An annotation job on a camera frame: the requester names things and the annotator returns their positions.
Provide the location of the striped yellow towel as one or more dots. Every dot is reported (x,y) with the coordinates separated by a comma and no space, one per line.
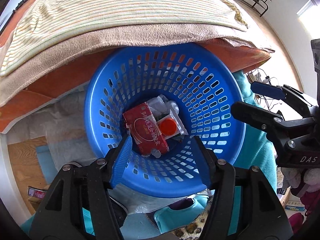
(49,22)

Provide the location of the teal cloth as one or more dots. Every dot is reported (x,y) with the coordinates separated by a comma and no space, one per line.
(256,149)

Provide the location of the red paper box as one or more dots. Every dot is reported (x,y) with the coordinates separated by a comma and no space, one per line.
(145,131)

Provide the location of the blue plastic trash basket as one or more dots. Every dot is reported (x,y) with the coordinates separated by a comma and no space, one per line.
(185,82)

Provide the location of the orange floral bedsheet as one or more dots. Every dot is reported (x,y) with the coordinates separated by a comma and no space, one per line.
(50,84)

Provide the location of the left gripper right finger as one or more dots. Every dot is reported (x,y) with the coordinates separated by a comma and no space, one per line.
(204,162)

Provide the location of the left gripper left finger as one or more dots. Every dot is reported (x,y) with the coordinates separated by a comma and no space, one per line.
(119,160)

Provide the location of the orange plastic cap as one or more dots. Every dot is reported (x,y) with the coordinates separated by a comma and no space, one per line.
(168,126)

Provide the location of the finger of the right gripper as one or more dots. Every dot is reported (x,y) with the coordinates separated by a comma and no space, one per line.
(270,91)
(258,118)

